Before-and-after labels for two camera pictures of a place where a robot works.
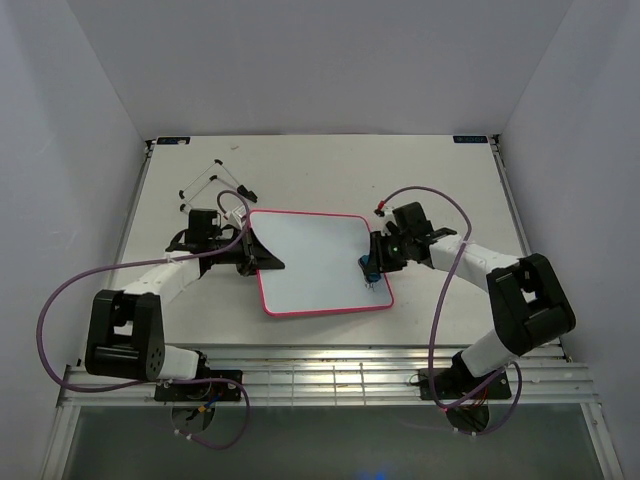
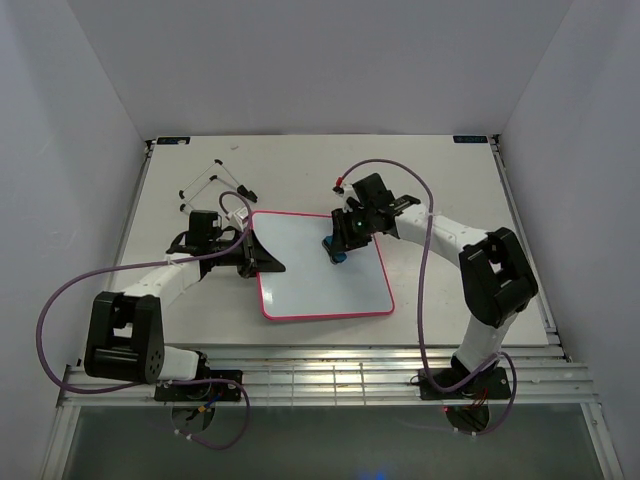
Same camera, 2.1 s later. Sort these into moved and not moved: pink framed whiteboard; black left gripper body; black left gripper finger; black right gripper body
Moved: black right gripper body
Not moved: black left gripper finger; pink framed whiteboard; black left gripper body
